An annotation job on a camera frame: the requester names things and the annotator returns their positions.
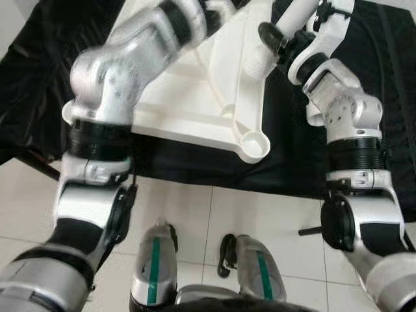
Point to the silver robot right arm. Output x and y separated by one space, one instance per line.
348 110

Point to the black robot foot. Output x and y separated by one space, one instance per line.
173 238
227 255

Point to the black robot left foot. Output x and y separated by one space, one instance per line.
173 238

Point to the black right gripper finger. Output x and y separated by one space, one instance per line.
272 38

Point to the black metal table leg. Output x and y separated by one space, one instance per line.
40 167
311 230

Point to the black robot right foot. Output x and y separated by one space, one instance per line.
227 255

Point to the white plastic children table top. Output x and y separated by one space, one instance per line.
208 97

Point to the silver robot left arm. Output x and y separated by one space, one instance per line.
110 78

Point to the black table cloth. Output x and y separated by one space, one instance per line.
292 162

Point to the black robot torso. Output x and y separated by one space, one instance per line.
221 307

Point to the white plastic table leg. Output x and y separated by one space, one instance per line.
289 16

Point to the silver robot left leg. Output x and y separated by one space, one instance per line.
153 266

